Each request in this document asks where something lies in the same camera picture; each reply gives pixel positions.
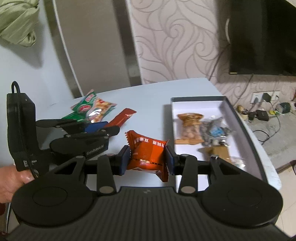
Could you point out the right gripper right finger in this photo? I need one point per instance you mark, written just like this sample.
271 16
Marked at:
183 165

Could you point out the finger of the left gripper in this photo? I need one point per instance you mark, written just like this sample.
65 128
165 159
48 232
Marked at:
94 127

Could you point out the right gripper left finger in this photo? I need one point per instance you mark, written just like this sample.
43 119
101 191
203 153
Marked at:
109 166

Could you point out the peanut snack bag brown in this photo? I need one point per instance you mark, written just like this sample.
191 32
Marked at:
190 131

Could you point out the long red snack bar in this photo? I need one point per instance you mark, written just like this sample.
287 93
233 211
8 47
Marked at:
121 118

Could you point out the small tan snack packet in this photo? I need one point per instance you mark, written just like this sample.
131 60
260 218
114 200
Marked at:
219 151

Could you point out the orange square snack packet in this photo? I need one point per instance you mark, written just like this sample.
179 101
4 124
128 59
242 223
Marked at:
147 154

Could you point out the person left hand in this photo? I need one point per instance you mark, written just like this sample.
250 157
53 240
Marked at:
11 180

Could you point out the green peanut packet rear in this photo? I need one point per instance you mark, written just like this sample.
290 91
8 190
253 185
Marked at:
91 108

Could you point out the dark shallow gift box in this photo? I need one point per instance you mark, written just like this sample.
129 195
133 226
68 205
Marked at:
213 107

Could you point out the clear bag dark candies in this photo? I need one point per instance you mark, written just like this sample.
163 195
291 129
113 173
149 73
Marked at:
215 132

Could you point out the pink candy bag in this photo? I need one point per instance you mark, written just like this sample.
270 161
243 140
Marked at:
238 162

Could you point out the small pen holder cup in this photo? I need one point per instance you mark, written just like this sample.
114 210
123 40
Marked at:
242 112

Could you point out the black set-top box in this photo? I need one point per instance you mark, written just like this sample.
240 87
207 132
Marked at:
261 115

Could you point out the dark green small device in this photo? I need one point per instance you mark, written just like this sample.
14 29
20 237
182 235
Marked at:
283 107

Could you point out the light green cloth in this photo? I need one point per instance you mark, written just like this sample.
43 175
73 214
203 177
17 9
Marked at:
18 20

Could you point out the white wall power socket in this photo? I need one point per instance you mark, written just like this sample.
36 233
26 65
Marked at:
266 96

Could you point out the black wall television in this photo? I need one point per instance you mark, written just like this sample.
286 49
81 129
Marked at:
262 38

